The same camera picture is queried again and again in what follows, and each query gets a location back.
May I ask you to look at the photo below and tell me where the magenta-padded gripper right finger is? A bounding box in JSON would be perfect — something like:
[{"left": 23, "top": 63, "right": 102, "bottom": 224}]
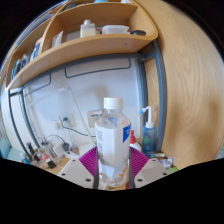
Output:
[{"left": 127, "top": 146, "right": 170, "bottom": 190}]

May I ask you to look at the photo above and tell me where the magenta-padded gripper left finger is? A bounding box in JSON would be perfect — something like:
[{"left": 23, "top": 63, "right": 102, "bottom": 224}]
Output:
[{"left": 57, "top": 146, "right": 100, "bottom": 190}]

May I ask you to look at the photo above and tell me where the clear water bottle white cap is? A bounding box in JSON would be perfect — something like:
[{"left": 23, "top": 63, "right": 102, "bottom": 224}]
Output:
[{"left": 94, "top": 97, "right": 132, "bottom": 188}]

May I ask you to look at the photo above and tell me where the white power strip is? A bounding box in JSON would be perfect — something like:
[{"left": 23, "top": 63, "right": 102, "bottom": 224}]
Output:
[{"left": 64, "top": 150, "right": 81, "bottom": 160}]

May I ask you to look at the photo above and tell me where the small blue white box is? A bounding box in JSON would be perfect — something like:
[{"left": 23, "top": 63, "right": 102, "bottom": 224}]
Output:
[{"left": 144, "top": 151, "right": 166, "bottom": 160}]

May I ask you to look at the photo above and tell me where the pink white packet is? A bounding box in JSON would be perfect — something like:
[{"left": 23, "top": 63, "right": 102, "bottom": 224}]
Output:
[{"left": 159, "top": 156, "right": 174, "bottom": 168}]

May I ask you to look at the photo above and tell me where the green packet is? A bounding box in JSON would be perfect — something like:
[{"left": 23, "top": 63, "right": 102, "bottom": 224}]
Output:
[{"left": 166, "top": 166, "right": 179, "bottom": 174}]

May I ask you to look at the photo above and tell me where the white tissue pack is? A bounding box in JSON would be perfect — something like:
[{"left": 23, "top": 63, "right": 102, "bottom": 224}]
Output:
[{"left": 78, "top": 143, "right": 98, "bottom": 157}]

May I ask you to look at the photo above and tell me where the white charger block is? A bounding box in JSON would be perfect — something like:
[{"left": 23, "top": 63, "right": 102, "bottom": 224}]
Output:
[{"left": 53, "top": 143, "right": 66, "bottom": 156}]

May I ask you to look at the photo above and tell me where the black cylindrical shaver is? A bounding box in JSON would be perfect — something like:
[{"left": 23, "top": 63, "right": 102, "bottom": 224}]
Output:
[{"left": 26, "top": 142, "right": 36, "bottom": 161}]

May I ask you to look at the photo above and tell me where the white desk lamp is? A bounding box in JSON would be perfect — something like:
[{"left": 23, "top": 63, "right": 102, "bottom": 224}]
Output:
[{"left": 24, "top": 86, "right": 96, "bottom": 148}]

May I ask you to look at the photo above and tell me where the wooden shelf unit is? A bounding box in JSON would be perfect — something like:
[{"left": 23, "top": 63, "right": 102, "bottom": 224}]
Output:
[{"left": 4, "top": 0, "right": 159, "bottom": 91}]

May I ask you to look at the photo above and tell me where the black power cable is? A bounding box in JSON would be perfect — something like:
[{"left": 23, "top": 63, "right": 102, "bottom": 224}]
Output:
[{"left": 63, "top": 118, "right": 96, "bottom": 138}]

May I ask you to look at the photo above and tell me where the white wall socket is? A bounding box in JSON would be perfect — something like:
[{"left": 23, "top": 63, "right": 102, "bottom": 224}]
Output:
[{"left": 53, "top": 114, "right": 76, "bottom": 131}]

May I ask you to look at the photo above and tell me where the grey metal bed frame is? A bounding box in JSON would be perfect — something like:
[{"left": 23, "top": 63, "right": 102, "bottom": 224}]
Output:
[{"left": 6, "top": 39, "right": 168, "bottom": 158}]

